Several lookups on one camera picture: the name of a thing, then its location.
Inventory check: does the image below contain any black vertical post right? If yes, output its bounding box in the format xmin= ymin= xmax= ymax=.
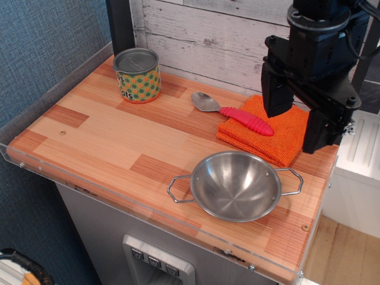
xmin=351 ymin=1 xmax=379 ymax=93

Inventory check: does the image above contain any orange folded cloth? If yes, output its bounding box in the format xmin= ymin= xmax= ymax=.
xmin=216 ymin=94 xmax=311 ymax=168

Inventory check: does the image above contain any red handled metal spoon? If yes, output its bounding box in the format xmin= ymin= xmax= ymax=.
xmin=191 ymin=91 xmax=274 ymax=137

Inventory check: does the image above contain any clear acrylic table guard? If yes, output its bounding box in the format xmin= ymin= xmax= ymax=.
xmin=5 ymin=59 xmax=338 ymax=284

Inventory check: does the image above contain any silver toy fridge cabinet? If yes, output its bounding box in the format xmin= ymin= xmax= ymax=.
xmin=57 ymin=184 xmax=275 ymax=284

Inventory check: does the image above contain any black vertical post left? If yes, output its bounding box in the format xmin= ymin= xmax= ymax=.
xmin=106 ymin=0 xmax=135 ymax=56

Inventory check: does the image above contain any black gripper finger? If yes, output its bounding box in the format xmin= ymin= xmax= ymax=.
xmin=261 ymin=62 xmax=294 ymax=118
xmin=302 ymin=108 xmax=342 ymax=154

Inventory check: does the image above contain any steel bowl with handles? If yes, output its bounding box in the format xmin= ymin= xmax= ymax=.
xmin=167 ymin=150 xmax=305 ymax=223

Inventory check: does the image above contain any black object bottom left corner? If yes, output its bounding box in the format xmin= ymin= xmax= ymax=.
xmin=1 ymin=248 xmax=56 ymax=284

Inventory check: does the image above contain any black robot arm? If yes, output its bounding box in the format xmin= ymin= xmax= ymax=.
xmin=261 ymin=1 xmax=372 ymax=154

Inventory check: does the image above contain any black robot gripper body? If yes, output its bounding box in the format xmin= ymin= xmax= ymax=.
xmin=262 ymin=28 xmax=362 ymax=136

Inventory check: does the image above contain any green orange patterned tin can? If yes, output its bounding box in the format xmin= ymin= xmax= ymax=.
xmin=113 ymin=47 xmax=162 ymax=104

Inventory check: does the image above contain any white plastic toy appliance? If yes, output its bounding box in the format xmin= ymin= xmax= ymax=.
xmin=322 ymin=110 xmax=379 ymax=238

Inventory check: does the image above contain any dispenser button panel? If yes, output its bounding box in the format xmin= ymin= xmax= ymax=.
xmin=122 ymin=235 xmax=196 ymax=284

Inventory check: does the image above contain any black vertical post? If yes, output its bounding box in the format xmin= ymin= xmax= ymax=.
xmin=351 ymin=1 xmax=379 ymax=93
xmin=106 ymin=0 xmax=135 ymax=56

